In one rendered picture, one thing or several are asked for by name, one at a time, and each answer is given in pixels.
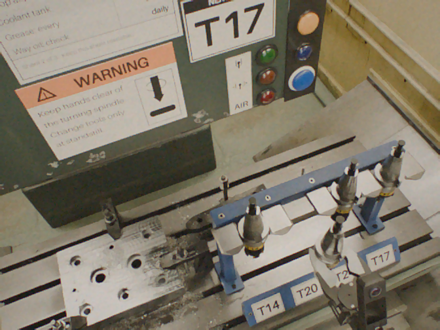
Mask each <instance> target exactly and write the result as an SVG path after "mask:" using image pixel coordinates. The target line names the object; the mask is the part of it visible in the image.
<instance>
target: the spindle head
mask: <svg viewBox="0 0 440 330"><path fill-rule="evenodd" d="M180 1H182V0H177V3H178V8H179V15H180V20H181V27H182V32H183V34H182V35H180V36H178V37H176V38H173V39H169V40H166V41H162V42H159V43H155V44H152V45H148V46H144V47H143V48H139V49H137V50H132V51H129V52H125V53H122V54H119V55H116V56H112V57H111V58H107V59H104V60H100V61H97V62H93V63H90V64H86V65H82V66H79V67H77V68H75V69H71V70H67V71H64V72H61V73H57V74H54V75H50V76H48V77H45V78H42V79H39V80H36V81H31V82H27V83H25V84H20V82H19V81H18V79H17V78H16V76H15V74H14V72H13V70H12V69H11V67H9V64H8V63H7V61H6V59H5V58H4V56H3V55H2V52H1V51H0V196H3V195H5V194H7V193H10V192H13V191H17V190H18V189H22V188H25V187H28V186H31V185H34V184H37V183H39V182H41V181H44V180H47V179H51V178H53V177H56V176H59V175H63V174H66V173H68V172H70V171H73V170H76V169H79V168H83V167H85V166H88V165H91V164H95V163H97V162H99V161H101V160H105V159H107V158H111V157H113V156H117V155H120V154H123V153H127V152H129V151H131V150H133V149H137V148H139V147H142V146H145V145H149V144H152V143H154V142H158V141H159V140H162V139H165V138H169V137H171V136H174V135H177V134H181V133H183V132H188V130H191V129H193V128H197V127H200V126H203V125H205V124H209V123H212V122H215V121H216V120H220V119H223V118H225V117H229V116H232V115H230V103H229V95H228V87H227V72H226V63H225V60H227V58H231V57H234V56H237V55H241V54H244V53H247V52H251V82H252V108H254V107H257V106H260V105H259V104H258V103H257V96H258V94H260V92H262V91H263V89H265V88H270V87H271V88H274V89H275V91H276V93H277V95H276V98H275V100H274V101H276V100H277V99H280V98H284V91H285V66H286V53H287V29H288V16H289V13H288V12H289V0H276V10H275V36H273V37H271V38H268V39H265V40H262V41H257V42H255V43H251V44H249V45H245V46H241V47H238V48H236V49H234V50H230V51H226V52H223V53H220V54H216V55H213V56H210V57H207V58H203V60H198V61H195V62H192V63H191V60H190V55H189V48H188V43H187V39H186V35H185V28H184V23H183V15H182V10H181V3H180ZM170 42H172V45H173V50H174V56H175V62H176V65H177V69H178V73H179V80H180V83H181V89H182V93H183V99H184V103H185V109H186V114H187V116H186V117H183V118H181V119H177V120H175V121H173V122H170V123H168V124H163V125H161V126H157V127H154V128H151V129H148V130H144V132H141V133H138V134H134V135H132V136H128V137H124V138H122V139H118V140H116V141H114V142H111V143H108V144H106V145H102V146H99V147H96V148H93V149H89V150H87V151H85V152H83V153H79V154H77V155H73V156H69V157H67V158H63V159H61V160H58V158H57V156H56V155H55V154H54V152H53V150H52V148H51V146H50V145H49V144H48V142H47V141H46V139H45V137H44V136H43V134H42V133H41V131H40V129H39V127H38V126H37V124H36V123H35V122H34V121H33V118H32V117H31V115H30V114H29V112H28V110H27V109H26V107H25V105H24V103H22V101H21V100H20V98H19V96H18V94H17V93H16V91H15V90H18V89H21V88H25V87H28V86H30V85H33V84H37V83H41V82H43V81H48V80H50V79H55V78H57V77H60V76H62V75H66V74H68V73H73V72H76V71H80V70H83V69H86V68H89V67H92V66H94V65H98V64H102V63H105V62H109V61H111V60H116V59H119V58H123V56H127V55H130V54H135V53H137V52H141V51H144V50H148V49H151V48H154V47H155V46H160V45H163V44H167V43H170ZM269 44H272V45H275V46H276V47H277V49H278V55H277V57H276V59H275V61H274V62H273V63H271V64H269V65H260V64H258V63H257V61H256V55H257V53H258V51H259V50H260V49H262V47H263V46H265V45H269ZM266 67H274V68H275V70H276V71H277V73H278V75H277V77H276V80H275V81H274V82H273V83H272V84H271V85H268V86H259V85H258V84H257V81H256V78H257V75H258V74H259V73H260V72H261V71H262V70H263V69H264V68H266ZM252 108H250V109H252ZM246 110H248V109H246ZM246 110H244V111H246ZM236 114H238V113H236ZM234 115H235V114H234Z"/></svg>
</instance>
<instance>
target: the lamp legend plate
mask: <svg viewBox="0 0 440 330"><path fill-rule="evenodd" d="M225 63H226V72H227V87H228V95H229V103H230V115H233V114H236V113H240V112H242V111H244V110H246V109H250V108H252V82H251V52H247V53H244V54H241V55H237V56H234V57H231V58H227V60H225Z"/></svg>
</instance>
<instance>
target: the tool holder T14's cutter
mask: <svg viewBox="0 0 440 330"><path fill-rule="evenodd" d="M244 247H245V246H244ZM264 250H265V245H264V246H263V247H262V248H261V249H258V250H250V249H247V248H246V247H245V249H244V252H245V255H246V256H247V257H248V256H251V257H253V259H257V258H260V254H261V253H264Z"/></svg>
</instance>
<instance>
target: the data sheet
mask: <svg viewBox="0 0 440 330"><path fill-rule="evenodd" d="M182 34H183V32H182V27H181V20H180V15H179V8H178V3H177V0H0V51H1V52H2V55H3V56H4V58H5V59H6V61H7V63H8V64H9V67H11V69H12V70H13V72H14V74H15V76H16V78H17V79H18V81H19V82H20V84H25V83H29V82H31V81H36V80H39V79H42V78H45V77H48V76H50V75H54V74H57V73H61V72H64V71H67V70H71V69H75V68H77V67H79V66H82V65H86V64H90V63H93V62H97V61H100V60H104V59H107V58H111V57H112V56H116V55H119V54H122V53H125V52H129V51H132V50H137V49H139V48H143V47H144V46H148V45H152V44H155V43H159V42H162V41H166V40H169V39H173V38H176V37H178V36H180V35H182Z"/></svg>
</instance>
